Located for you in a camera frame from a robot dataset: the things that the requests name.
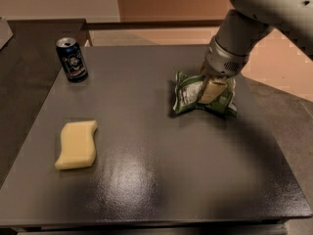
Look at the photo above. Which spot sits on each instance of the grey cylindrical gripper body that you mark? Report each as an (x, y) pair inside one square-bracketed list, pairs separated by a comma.
[(221, 62)]

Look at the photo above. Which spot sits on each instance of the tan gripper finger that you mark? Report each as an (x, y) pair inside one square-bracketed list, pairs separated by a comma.
[(212, 88), (204, 95)]

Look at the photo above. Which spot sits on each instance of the green jalapeno chip bag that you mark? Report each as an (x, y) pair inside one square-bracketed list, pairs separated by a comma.
[(187, 93)]

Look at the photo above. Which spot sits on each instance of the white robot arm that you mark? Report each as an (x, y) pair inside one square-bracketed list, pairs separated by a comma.
[(245, 25)]

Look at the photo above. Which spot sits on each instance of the dark blue soda can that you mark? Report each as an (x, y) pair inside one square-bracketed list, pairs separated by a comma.
[(71, 58)]

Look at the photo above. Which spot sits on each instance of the yellow sponge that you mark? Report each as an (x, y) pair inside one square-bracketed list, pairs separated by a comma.
[(78, 148)]

